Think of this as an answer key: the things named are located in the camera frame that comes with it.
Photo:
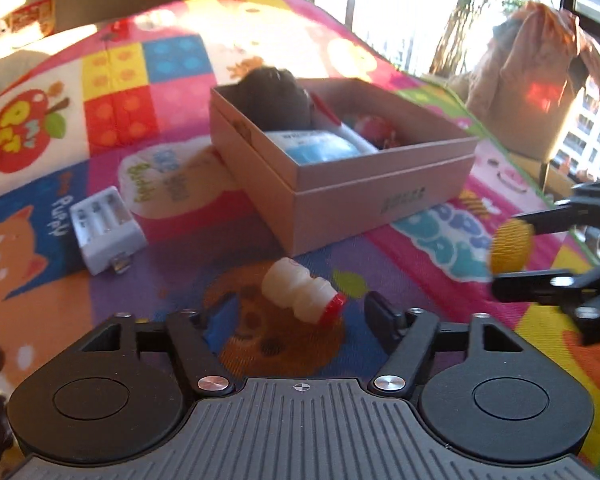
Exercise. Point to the black plush toy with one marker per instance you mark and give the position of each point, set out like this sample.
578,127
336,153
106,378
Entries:
275,97

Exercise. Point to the colourful printed play mat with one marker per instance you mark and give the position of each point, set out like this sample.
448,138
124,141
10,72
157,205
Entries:
170,90

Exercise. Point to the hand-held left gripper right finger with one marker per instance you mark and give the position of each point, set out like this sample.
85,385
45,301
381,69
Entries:
380,310

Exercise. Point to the pink cardboard box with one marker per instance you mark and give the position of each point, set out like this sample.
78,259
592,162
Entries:
340,210

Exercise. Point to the brown paper bag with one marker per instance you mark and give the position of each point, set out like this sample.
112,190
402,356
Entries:
525,100

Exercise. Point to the small pink toy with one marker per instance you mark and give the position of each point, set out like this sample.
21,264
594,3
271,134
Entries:
375,129

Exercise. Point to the white battery charger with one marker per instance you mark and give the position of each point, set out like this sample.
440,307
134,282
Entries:
105,230

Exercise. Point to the tree outside window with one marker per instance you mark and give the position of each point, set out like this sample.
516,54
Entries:
475,10

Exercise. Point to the yellow textured ball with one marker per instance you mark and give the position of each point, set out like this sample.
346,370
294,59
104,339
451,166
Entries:
510,247

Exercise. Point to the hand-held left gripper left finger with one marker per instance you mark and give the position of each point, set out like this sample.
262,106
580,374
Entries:
217,320

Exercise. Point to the blue tissue packet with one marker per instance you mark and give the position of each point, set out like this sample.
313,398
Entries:
315,149

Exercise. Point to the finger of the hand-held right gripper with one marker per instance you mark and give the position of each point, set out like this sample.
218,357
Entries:
535,285
560,217

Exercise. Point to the white bottle with red cap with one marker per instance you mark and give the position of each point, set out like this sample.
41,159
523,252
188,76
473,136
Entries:
300,292

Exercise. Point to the red printed package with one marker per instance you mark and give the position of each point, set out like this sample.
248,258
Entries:
30,17

